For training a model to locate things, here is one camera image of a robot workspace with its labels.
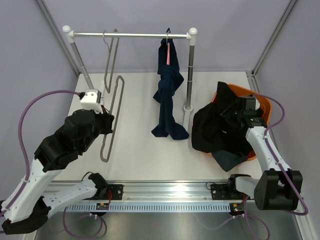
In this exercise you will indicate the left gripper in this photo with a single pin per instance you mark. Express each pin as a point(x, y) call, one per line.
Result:
point(108, 119)

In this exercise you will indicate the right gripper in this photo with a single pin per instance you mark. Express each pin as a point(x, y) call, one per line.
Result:
point(227, 112)

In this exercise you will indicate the grey clothes hanger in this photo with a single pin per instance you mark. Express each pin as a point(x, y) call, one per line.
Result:
point(119, 82)
point(112, 49)

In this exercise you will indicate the black shorts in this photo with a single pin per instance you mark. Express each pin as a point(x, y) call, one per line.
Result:
point(210, 133)

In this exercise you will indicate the dark teal shorts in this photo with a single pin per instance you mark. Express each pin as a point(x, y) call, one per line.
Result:
point(227, 160)

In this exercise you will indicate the navy blue shorts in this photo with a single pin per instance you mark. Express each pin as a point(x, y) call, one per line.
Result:
point(170, 80)

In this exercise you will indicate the pink clothes hanger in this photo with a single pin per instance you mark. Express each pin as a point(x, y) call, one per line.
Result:
point(168, 54)

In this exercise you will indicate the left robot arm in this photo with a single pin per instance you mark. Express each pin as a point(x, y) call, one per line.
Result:
point(32, 208)

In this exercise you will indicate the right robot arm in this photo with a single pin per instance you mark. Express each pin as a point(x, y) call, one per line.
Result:
point(279, 186)

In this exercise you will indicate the orange plastic laundry basket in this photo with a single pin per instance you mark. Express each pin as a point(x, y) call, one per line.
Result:
point(265, 111)

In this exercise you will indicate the metal clothes rack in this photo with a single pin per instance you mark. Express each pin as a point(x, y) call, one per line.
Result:
point(191, 36)

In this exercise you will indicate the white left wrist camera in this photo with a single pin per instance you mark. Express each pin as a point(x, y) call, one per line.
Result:
point(91, 100)

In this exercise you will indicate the white slotted cable duct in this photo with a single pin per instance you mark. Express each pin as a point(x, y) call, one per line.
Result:
point(150, 207)

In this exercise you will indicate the aluminium mounting rail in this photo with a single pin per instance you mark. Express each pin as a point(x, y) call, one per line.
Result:
point(176, 191)

